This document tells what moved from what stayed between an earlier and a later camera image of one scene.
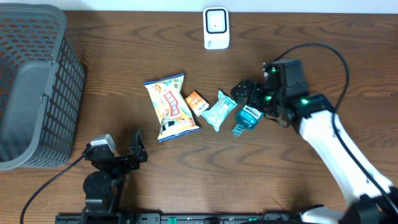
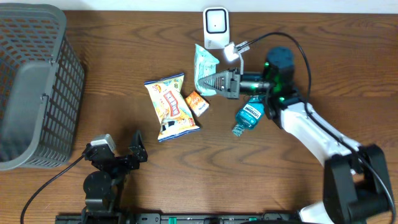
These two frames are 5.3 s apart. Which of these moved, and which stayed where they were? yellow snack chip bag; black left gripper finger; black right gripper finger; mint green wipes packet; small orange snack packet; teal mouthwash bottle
Moved: mint green wipes packet; black right gripper finger
Stayed: small orange snack packet; yellow snack chip bag; black left gripper finger; teal mouthwash bottle
